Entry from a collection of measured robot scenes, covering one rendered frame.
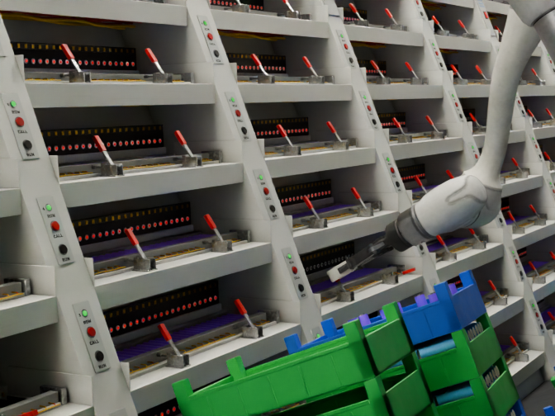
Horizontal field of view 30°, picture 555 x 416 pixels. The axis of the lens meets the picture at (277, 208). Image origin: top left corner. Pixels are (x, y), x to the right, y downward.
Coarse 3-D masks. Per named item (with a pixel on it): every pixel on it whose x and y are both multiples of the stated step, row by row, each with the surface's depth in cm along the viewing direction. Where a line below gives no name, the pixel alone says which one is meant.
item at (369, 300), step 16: (384, 256) 297; (320, 272) 279; (400, 272) 293; (416, 272) 292; (384, 288) 272; (400, 288) 278; (416, 288) 288; (320, 304) 239; (336, 304) 253; (352, 304) 253; (368, 304) 261; (384, 304) 269; (336, 320) 246
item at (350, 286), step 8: (376, 272) 283; (384, 272) 286; (352, 280) 273; (360, 280) 274; (368, 280) 278; (376, 280) 282; (328, 288) 261; (336, 288) 262; (352, 288) 268; (320, 296) 256; (328, 296) 259
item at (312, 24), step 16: (208, 0) 247; (224, 0) 287; (240, 0) 295; (256, 0) 302; (224, 16) 252; (240, 16) 258; (256, 16) 265; (272, 16) 284; (288, 16) 286; (304, 16) 300; (320, 16) 299; (224, 32) 276; (240, 32) 278; (256, 32) 285; (272, 32) 272; (288, 32) 279; (304, 32) 286; (320, 32) 295
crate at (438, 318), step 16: (464, 272) 182; (448, 288) 167; (464, 288) 176; (416, 304) 188; (432, 304) 166; (448, 304) 165; (464, 304) 172; (480, 304) 181; (384, 320) 170; (416, 320) 168; (432, 320) 167; (448, 320) 166; (464, 320) 168; (288, 336) 177; (336, 336) 173; (416, 336) 168; (432, 336) 167; (288, 352) 177
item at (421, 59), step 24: (360, 0) 369; (384, 0) 364; (408, 0) 360; (384, 48) 366; (408, 48) 362; (408, 72) 363; (456, 96) 363; (408, 120) 364; (432, 120) 360; (456, 120) 355; (432, 168) 362; (456, 168) 357; (504, 240) 352; (504, 264) 352; (528, 288) 355; (528, 312) 349; (552, 360) 350
